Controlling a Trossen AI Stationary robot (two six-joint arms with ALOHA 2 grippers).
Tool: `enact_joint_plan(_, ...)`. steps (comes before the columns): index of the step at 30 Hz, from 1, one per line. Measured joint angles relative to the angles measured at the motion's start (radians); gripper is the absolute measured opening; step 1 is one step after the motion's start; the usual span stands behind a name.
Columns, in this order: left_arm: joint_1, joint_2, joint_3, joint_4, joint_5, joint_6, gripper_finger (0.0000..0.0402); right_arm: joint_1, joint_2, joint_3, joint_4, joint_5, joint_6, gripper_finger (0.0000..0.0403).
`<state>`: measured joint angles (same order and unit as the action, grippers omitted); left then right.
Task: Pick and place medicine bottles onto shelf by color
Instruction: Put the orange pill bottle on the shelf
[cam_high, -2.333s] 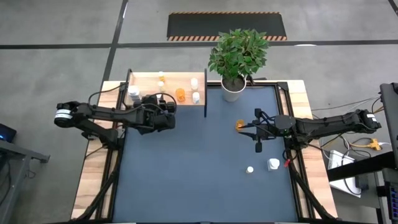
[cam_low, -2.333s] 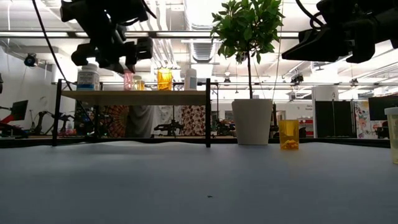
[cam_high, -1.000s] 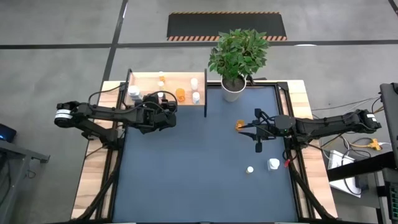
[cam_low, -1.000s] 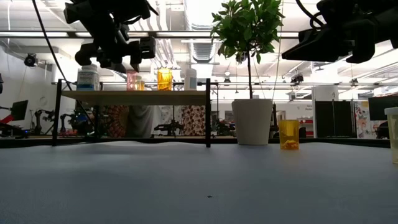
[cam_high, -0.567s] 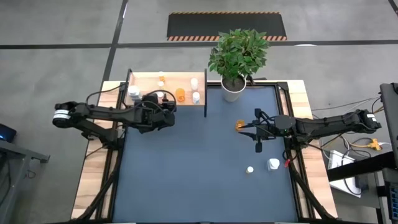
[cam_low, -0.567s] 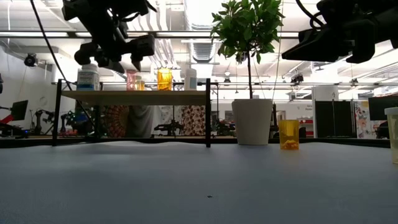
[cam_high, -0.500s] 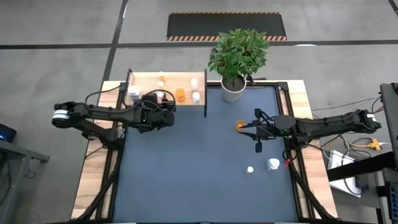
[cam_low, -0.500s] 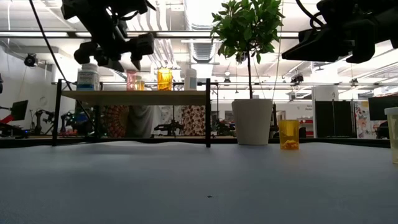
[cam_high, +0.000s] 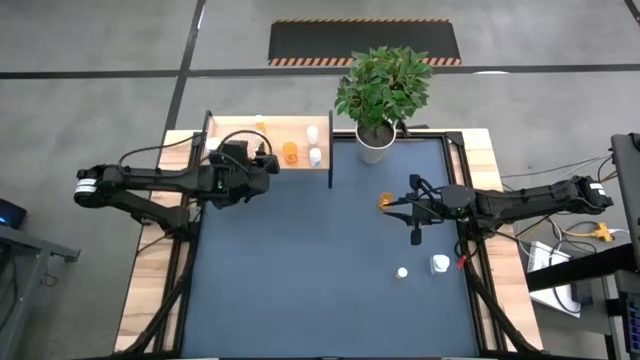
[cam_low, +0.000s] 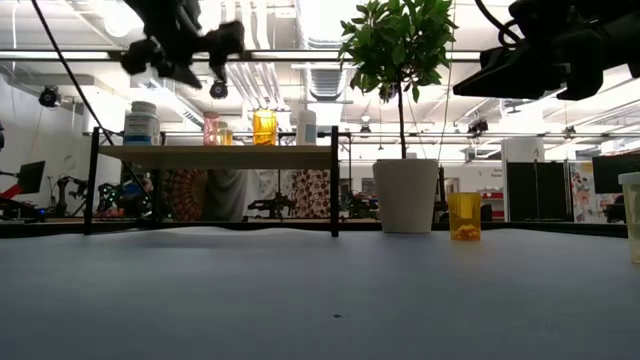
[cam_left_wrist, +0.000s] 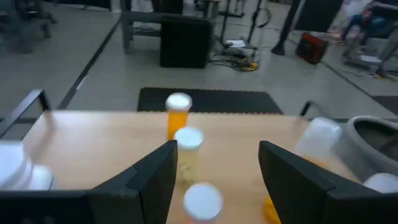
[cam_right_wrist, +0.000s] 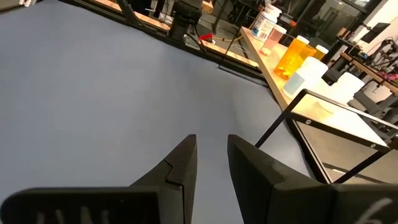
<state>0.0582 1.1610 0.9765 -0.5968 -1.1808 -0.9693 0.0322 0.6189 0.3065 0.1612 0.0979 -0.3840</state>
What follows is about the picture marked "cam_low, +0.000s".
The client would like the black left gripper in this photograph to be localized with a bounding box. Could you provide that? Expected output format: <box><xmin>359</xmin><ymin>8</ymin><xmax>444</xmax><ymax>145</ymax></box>
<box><xmin>120</xmin><ymin>20</ymin><xmax>246</xmax><ymax>91</ymax></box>

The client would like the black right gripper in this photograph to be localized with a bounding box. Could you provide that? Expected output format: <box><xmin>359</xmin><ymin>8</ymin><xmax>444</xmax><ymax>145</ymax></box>
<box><xmin>452</xmin><ymin>0</ymin><xmax>607</xmax><ymax>101</ymax></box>

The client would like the pink vial with white cap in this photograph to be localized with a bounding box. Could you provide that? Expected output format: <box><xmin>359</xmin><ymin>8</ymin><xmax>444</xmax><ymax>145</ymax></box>
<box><xmin>202</xmin><ymin>110</ymin><xmax>221</xmax><ymax>147</ymax></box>

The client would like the large white bottle blue label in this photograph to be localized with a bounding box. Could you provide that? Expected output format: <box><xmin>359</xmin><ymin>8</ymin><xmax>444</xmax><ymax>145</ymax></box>
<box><xmin>123</xmin><ymin>100</ymin><xmax>162</xmax><ymax>147</ymax></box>

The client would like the orange pill vial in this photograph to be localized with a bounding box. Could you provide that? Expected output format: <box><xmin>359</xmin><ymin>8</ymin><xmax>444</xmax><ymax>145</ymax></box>
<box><xmin>446</xmin><ymin>192</ymin><xmax>483</xmax><ymax>243</ymax></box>
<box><xmin>252</xmin><ymin>108</ymin><xmax>278</xmax><ymax>147</ymax></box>

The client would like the small white plastic bottle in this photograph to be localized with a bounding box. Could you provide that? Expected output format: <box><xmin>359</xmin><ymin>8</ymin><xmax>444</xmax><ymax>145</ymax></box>
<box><xmin>297</xmin><ymin>109</ymin><xmax>318</xmax><ymax>147</ymax></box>

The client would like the wooden shelf with black legs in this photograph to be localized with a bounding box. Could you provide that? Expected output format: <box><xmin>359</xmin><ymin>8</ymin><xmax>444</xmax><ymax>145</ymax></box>
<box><xmin>82</xmin><ymin>125</ymin><xmax>341</xmax><ymax>239</ymax></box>

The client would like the tall black cabinet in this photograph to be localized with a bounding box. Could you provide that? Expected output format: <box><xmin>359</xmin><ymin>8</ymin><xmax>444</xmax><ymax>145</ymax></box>
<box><xmin>505</xmin><ymin>159</ymin><xmax>574</xmax><ymax>223</ymax></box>

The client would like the brown mandala patterned cloth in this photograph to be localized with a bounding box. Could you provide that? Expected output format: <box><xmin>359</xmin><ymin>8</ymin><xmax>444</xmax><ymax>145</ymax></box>
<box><xmin>162</xmin><ymin>168</ymin><xmax>209</xmax><ymax>223</ymax></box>

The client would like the grey hanging cloth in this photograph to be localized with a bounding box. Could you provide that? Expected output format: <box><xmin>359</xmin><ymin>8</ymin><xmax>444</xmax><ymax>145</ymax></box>
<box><xmin>204</xmin><ymin>168</ymin><xmax>251</xmax><ymax>223</ymax></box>

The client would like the floral poster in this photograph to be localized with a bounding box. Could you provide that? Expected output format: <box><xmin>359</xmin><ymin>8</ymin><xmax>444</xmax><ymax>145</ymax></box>
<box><xmin>569</xmin><ymin>160</ymin><xmax>601</xmax><ymax>224</ymax></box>

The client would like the wide black monitor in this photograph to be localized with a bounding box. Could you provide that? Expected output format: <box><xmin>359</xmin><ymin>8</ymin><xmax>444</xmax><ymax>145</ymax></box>
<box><xmin>592</xmin><ymin>153</ymin><xmax>640</xmax><ymax>195</ymax></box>

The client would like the green plant in white pot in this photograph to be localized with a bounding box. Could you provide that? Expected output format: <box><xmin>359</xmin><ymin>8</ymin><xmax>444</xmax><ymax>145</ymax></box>
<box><xmin>337</xmin><ymin>0</ymin><xmax>459</xmax><ymax>235</ymax></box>

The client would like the white cloth with brown circles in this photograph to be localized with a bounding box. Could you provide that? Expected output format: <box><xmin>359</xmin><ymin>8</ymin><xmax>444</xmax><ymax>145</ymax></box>
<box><xmin>291</xmin><ymin>168</ymin><xmax>332</xmax><ymax>220</ymax></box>

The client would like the small black monitor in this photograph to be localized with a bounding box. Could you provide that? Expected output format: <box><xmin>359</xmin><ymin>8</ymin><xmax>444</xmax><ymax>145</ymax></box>
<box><xmin>17</xmin><ymin>159</ymin><xmax>47</xmax><ymax>195</ymax></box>

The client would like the blue-grey table mat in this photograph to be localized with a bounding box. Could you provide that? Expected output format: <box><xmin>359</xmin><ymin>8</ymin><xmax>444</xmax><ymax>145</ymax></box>
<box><xmin>0</xmin><ymin>227</ymin><xmax>640</xmax><ymax>360</ymax></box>

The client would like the black ceiling camera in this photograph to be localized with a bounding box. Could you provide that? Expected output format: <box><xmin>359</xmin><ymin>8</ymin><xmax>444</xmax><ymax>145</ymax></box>
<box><xmin>208</xmin><ymin>79</ymin><xmax>230</xmax><ymax>100</ymax></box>
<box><xmin>38</xmin><ymin>84</ymin><xmax>62</xmax><ymax>109</ymax></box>

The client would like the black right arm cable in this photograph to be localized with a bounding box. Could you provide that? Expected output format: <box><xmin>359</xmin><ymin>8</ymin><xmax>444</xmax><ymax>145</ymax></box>
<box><xmin>473</xmin><ymin>0</ymin><xmax>522</xmax><ymax>49</ymax></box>

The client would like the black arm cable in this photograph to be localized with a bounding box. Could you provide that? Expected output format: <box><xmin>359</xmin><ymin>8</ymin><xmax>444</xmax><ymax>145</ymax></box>
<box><xmin>473</xmin><ymin>0</ymin><xmax>522</xmax><ymax>49</ymax></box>
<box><xmin>29</xmin><ymin>0</ymin><xmax>154</xmax><ymax>216</ymax></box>

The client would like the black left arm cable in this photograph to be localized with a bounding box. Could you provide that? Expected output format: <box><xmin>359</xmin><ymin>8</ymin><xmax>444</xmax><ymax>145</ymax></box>
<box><xmin>29</xmin><ymin>0</ymin><xmax>154</xmax><ymax>216</ymax></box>

